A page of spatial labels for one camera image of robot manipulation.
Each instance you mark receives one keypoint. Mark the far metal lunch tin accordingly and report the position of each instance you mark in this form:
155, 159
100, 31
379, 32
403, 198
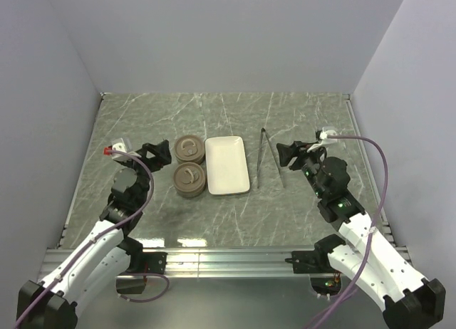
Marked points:
197, 158

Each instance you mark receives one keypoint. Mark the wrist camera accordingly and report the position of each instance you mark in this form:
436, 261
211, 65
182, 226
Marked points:
324, 137
120, 150

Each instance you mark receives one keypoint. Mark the brown tin lid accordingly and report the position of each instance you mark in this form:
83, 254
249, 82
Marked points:
189, 145
189, 173

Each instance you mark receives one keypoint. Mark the side aluminium rail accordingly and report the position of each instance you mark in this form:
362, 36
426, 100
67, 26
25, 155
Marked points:
382, 221

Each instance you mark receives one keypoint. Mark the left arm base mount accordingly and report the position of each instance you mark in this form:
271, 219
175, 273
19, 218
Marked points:
143, 268

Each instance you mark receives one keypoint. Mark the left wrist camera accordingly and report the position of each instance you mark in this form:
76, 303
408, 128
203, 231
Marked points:
120, 150

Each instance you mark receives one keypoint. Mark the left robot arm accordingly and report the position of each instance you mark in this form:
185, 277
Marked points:
57, 300

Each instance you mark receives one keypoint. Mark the aluminium frame rail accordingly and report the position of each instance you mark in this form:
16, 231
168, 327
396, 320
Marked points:
200, 262

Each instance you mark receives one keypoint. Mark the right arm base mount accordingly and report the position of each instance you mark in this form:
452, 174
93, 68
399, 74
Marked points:
325, 281

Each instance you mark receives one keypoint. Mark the metal lunch tin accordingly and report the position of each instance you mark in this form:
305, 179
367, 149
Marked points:
197, 158
190, 190

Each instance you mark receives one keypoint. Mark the near metal lunch tin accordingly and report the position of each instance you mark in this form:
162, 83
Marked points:
190, 190

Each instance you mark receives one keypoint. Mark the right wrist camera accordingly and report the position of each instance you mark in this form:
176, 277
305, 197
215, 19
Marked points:
324, 137

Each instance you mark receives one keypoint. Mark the white rectangular plate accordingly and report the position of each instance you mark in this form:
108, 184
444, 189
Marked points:
226, 162

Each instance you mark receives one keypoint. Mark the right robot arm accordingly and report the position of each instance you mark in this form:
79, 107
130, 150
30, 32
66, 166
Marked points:
406, 298

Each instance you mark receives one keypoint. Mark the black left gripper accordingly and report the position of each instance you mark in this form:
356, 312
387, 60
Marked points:
161, 152

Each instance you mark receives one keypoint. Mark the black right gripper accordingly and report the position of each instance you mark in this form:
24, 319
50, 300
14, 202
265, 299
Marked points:
297, 149

